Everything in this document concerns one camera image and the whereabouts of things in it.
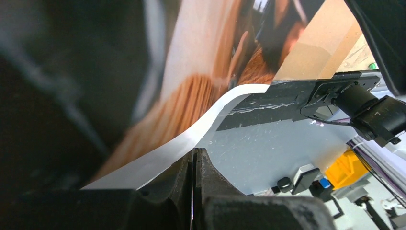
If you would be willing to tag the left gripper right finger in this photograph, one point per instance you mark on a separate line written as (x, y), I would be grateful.
(218, 205)

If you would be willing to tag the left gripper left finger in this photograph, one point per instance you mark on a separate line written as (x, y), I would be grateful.
(163, 204)

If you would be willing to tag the printed photo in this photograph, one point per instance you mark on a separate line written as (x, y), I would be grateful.
(219, 51)

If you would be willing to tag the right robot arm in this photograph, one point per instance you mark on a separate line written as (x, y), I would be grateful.
(383, 24)

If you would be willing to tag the brown cardboard backing board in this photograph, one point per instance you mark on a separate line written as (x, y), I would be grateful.
(323, 46)

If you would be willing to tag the green capped marker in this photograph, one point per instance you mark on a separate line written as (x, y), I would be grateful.
(373, 66)

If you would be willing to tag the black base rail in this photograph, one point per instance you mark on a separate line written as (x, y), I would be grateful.
(293, 100)

